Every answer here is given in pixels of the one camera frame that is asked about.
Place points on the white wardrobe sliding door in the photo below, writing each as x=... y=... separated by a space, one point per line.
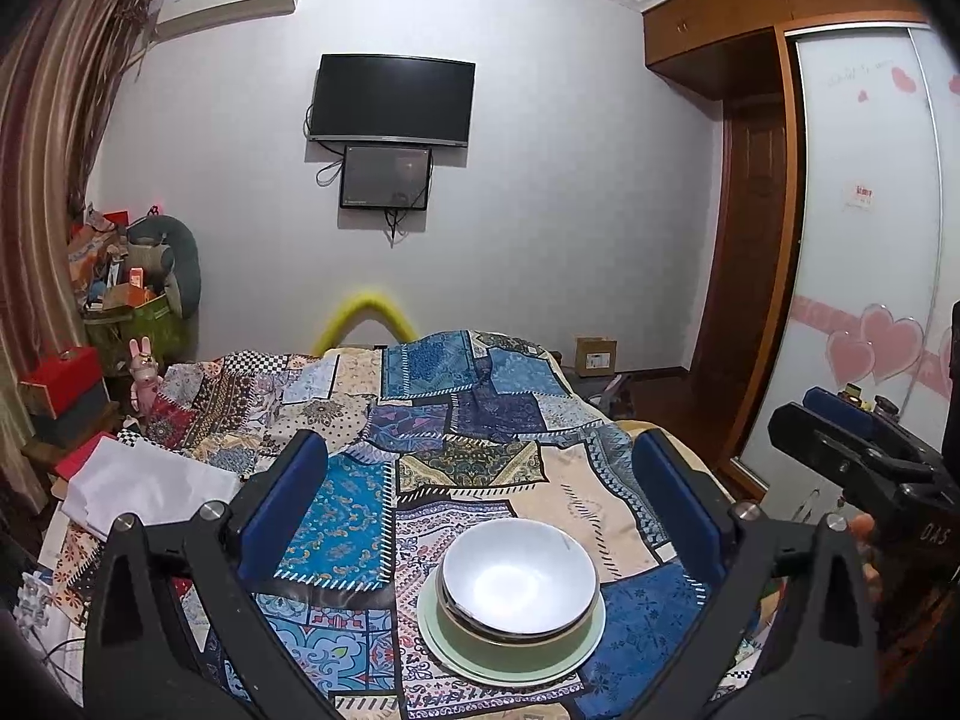
x=862 y=202

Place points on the grey purple bag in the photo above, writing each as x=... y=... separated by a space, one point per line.
x=596 y=394

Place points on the black wall television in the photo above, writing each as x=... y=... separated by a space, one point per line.
x=394 y=97

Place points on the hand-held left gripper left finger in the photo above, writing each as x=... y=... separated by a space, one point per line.
x=289 y=510

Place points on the pink bunny toy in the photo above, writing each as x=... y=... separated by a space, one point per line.
x=144 y=382

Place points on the green storage box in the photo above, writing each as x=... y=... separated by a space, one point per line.
x=142 y=334

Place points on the striped pink curtain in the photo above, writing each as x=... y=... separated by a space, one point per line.
x=45 y=165

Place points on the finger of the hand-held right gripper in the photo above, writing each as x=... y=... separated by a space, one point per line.
x=832 y=450
x=840 y=409

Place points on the grey pillow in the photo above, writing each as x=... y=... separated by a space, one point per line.
x=184 y=262

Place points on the flat red box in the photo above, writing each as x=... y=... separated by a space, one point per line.
x=79 y=457

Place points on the dark grey box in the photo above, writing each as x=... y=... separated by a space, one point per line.
x=82 y=416

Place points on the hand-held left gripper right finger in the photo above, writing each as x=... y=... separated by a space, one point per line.
x=679 y=510

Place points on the patchwork blanket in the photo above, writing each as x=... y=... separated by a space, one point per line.
x=465 y=420

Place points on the brown wooden door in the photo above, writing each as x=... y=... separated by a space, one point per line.
x=742 y=277

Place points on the green plate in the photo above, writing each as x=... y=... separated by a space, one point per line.
x=510 y=671

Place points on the small black wall screen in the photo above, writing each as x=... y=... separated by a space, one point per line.
x=386 y=176

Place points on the person's right hand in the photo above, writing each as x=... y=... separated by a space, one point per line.
x=864 y=529

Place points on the pile of cardboard packages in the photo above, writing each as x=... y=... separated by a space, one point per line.
x=105 y=262

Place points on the white cloth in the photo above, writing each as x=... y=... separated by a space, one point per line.
x=150 y=487

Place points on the wooden overhead cabinet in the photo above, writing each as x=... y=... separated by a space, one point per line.
x=750 y=15

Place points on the pink bowl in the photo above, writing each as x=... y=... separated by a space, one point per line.
x=517 y=640

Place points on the cardboard box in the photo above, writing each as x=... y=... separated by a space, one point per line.
x=596 y=355

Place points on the yellow foam tube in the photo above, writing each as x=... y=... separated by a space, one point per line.
x=367 y=307

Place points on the white air conditioner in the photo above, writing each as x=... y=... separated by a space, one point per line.
x=225 y=4

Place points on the white bowl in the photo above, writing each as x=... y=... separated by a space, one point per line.
x=517 y=577

